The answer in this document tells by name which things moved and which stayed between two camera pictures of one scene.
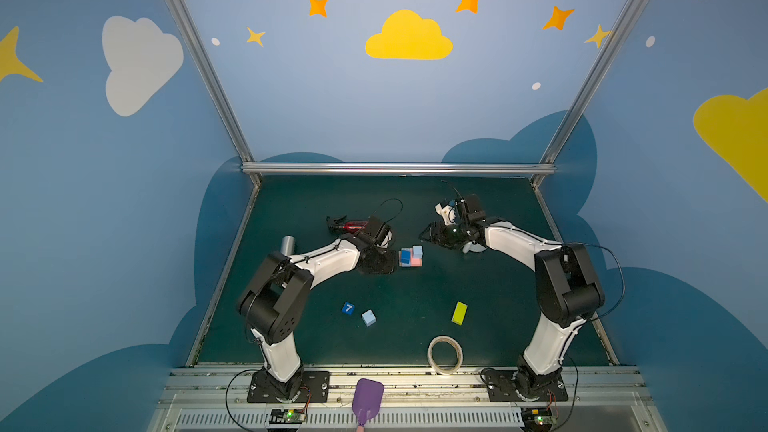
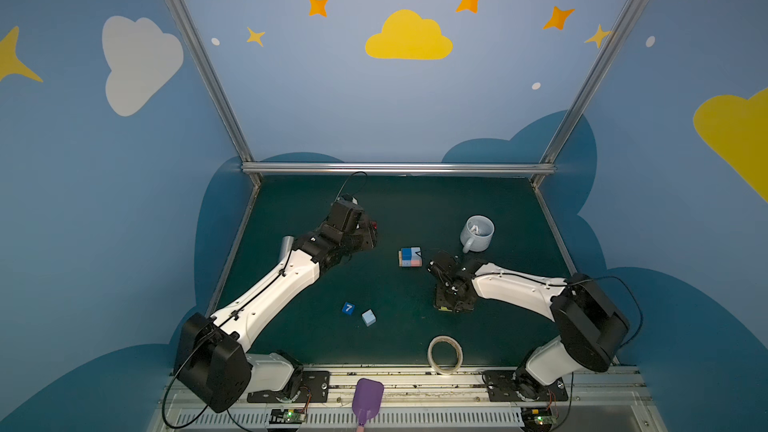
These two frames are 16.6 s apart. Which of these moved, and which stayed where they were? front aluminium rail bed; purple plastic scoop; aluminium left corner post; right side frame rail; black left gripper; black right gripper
Moved: black right gripper; black left gripper
Stayed: aluminium left corner post; purple plastic scoop; front aluminium rail bed; right side frame rail
